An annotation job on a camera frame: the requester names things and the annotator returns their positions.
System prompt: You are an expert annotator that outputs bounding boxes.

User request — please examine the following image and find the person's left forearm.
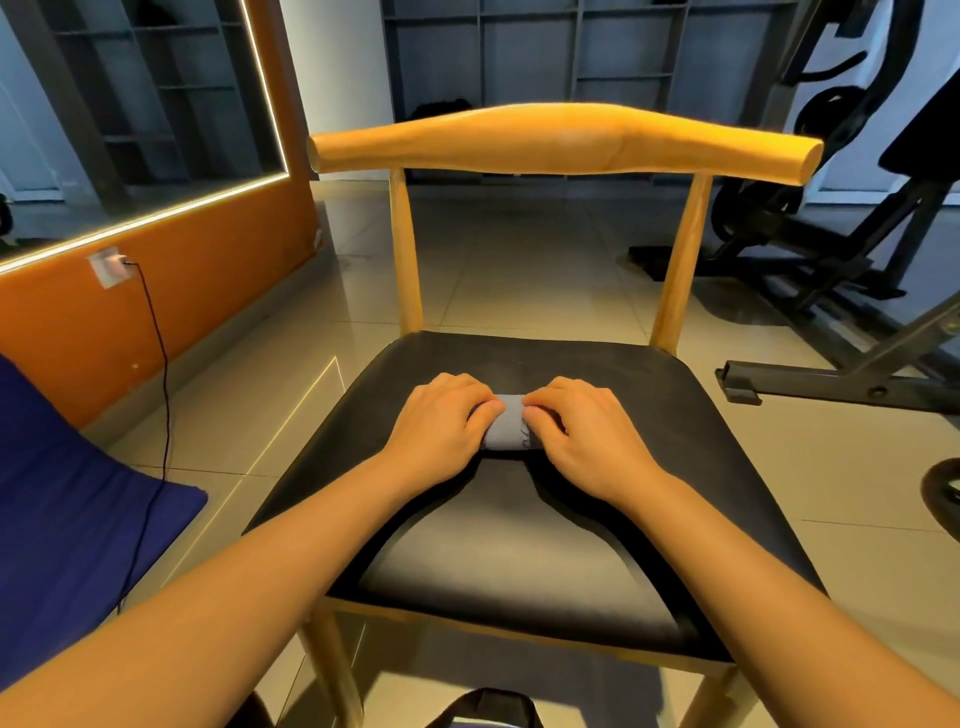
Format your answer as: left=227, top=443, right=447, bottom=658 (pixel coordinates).
left=0, top=450, right=422, bottom=728

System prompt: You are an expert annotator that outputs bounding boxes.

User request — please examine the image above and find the black and grey gym machine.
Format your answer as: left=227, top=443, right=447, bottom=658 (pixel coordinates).
left=627, top=0, right=960, bottom=419

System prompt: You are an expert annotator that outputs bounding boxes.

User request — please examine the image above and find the person's left hand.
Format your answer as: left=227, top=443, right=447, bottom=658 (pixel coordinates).
left=378, top=372, right=509, bottom=495

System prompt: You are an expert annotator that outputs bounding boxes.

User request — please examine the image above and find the single blue-grey towel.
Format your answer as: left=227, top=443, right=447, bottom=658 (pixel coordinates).
left=480, top=393, right=545, bottom=453

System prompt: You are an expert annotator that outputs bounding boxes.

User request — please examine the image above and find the navy blue bag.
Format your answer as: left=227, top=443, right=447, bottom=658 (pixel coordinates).
left=427, top=688, right=546, bottom=728

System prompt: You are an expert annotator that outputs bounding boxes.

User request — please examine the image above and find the loose black weight plate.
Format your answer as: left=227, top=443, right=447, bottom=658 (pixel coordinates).
left=919, top=457, right=960, bottom=543

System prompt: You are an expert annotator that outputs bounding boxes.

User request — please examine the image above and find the black cable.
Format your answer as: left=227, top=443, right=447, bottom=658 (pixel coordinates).
left=117, top=261, right=176, bottom=617

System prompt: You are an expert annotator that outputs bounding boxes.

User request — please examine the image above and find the white wall socket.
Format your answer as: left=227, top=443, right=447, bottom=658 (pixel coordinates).
left=87, top=246, right=138, bottom=290

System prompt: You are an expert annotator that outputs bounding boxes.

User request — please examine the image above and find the wall mirror with light strip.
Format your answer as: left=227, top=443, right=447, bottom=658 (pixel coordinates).
left=0, top=0, right=291, bottom=278

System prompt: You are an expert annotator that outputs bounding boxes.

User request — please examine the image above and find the wooden chair with black seat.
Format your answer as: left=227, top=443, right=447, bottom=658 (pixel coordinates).
left=244, top=102, right=828, bottom=728

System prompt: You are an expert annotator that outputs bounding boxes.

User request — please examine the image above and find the grey shelf unit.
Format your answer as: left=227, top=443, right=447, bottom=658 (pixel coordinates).
left=378, top=0, right=800, bottom=185

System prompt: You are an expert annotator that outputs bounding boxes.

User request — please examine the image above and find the person's right hand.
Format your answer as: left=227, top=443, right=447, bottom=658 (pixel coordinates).
left=520, top=376, right=671, bottom=510

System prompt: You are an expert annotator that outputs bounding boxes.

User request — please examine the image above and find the dark blue mat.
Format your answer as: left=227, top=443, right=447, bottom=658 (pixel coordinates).
left=0, top=355, right=210, bottom=692

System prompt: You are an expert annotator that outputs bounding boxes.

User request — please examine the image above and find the person's right forearm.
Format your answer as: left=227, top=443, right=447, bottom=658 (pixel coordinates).
left=622, top=472, right=960, bottom=728

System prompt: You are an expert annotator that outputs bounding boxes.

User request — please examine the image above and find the person's left leg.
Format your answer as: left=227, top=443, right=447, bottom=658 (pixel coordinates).
left=225, top=691, right=281, bottom=728

